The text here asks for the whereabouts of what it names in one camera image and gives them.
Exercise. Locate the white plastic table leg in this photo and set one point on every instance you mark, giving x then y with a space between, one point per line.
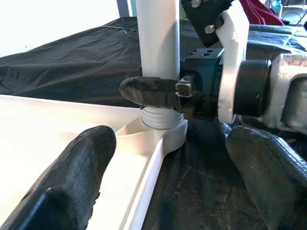
158 36

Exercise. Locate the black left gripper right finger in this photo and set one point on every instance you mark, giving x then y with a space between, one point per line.
275 182

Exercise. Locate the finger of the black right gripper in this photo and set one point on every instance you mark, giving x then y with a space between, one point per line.
148 92

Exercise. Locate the dark grey door frame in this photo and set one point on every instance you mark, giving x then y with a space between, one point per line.
123 7

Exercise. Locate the white plastic children table top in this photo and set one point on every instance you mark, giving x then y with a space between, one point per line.
24 115

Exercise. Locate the black plastic table cover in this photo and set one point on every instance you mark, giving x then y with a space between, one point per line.
72 60

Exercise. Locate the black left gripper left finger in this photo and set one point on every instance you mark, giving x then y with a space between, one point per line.
67 182

